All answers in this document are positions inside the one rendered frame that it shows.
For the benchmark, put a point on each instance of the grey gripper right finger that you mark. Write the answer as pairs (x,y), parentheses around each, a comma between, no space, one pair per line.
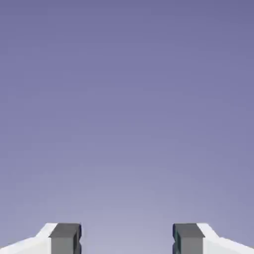
(190,241)

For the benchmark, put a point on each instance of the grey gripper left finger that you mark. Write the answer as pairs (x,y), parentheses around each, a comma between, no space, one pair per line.
(63,241)

